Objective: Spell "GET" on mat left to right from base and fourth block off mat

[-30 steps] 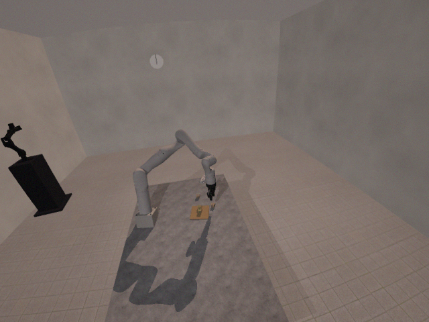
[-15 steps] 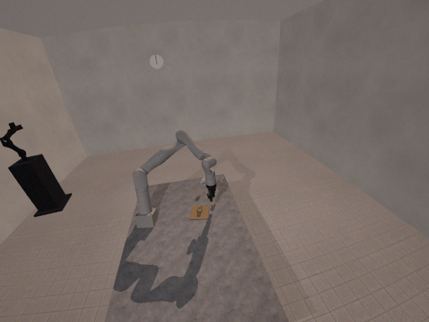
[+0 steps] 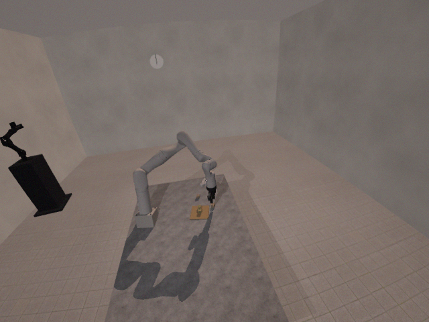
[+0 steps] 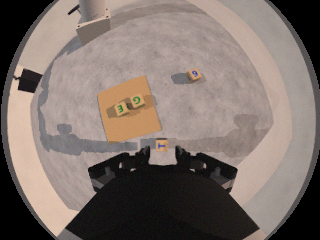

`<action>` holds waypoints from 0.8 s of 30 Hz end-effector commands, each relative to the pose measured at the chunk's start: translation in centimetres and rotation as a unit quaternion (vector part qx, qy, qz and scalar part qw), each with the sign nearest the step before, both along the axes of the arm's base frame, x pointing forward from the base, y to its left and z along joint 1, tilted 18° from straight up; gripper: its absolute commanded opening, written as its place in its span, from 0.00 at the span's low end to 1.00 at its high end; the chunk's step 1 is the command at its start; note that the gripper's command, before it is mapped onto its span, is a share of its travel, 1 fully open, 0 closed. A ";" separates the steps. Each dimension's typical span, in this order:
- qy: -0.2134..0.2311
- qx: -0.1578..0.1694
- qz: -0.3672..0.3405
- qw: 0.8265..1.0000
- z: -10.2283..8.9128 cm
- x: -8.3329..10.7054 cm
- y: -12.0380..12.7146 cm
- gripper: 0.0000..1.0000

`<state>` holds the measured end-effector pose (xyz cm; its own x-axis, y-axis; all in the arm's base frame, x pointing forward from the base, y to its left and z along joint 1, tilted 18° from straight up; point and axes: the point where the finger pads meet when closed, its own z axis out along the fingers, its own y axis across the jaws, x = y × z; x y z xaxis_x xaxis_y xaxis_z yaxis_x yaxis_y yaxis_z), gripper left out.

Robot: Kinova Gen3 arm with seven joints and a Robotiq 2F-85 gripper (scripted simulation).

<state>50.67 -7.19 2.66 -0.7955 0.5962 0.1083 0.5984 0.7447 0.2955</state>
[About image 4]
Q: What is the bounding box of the tan flat mat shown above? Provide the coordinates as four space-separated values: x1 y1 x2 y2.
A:
97 75 161 144

